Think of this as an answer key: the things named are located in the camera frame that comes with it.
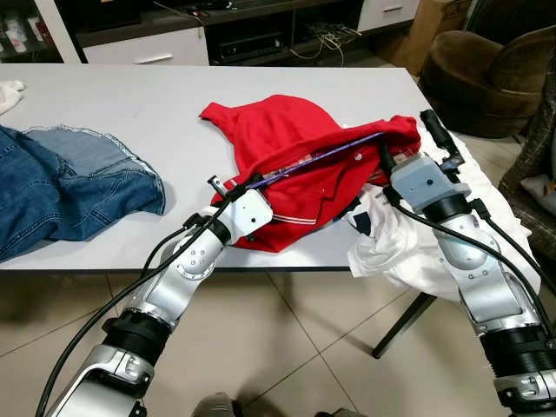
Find blue denim jacket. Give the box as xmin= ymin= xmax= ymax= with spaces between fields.
xmin=0 ymin=124 xmax=168 ymax=263

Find red shirt white trim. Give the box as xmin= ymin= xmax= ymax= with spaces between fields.
xmin=200 ymin=94 xmax=422 ymax=255

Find cream trousers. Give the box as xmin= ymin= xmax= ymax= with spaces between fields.
xmin=0 ymin=81 xmax=27 ymax=116

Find brown armchair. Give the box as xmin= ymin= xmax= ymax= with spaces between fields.
xmin=420 ymin=4 xmax=556 ymax=140

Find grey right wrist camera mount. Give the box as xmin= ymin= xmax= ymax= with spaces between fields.
xmin=388 ymin=152 xmax=457 ymax=212

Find grey left robot foot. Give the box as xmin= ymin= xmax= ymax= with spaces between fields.
xmin=191 ymin=393 xmax=240 ymax=417

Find purple clothes hanger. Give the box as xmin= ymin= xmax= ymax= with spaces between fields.
xmin=228 ymin=130 xmax=385 ymax=190

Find white cable tangle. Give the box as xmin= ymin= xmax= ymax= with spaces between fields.
xmin=291 ymin=24 xmax=353 ymax=63

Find white TV cabinet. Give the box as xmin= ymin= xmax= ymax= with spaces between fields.
xmin=35 ymin=0 xmax=422 ymax=66

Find grey wicker chair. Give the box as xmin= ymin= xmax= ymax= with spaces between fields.
xmin=497 ymin=69 xmax=556 ymax=227

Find black AV receiver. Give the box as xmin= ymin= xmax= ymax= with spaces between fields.
xmin=217 ymin=33 xmax=288 ymax=63

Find tall cardboard box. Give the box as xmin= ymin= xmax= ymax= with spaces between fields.
xmin=404 ymin=0 xmax=474 ymax=77

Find black table leg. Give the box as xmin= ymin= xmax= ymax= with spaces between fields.
xmin=372 ymin=291 xmax=437 ymax=360

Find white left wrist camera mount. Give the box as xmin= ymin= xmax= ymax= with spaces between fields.
xmin=224 ymin=187 xmax=273 ymax=240

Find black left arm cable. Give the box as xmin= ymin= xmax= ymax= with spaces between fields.
xmin=36 ymin=193 xmax=237 ymax=417

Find wide white cabinet drawer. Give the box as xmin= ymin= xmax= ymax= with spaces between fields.
xmin=83 ymin=28 xmax=209 ymax=66

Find small white cabinet drawer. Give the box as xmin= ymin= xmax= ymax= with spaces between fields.
xmin=358 ymin=0 xmax=422 ymax=34

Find grey cushion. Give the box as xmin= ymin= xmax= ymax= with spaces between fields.
xmin=520 ymin=174 xmax=556 ymax=209

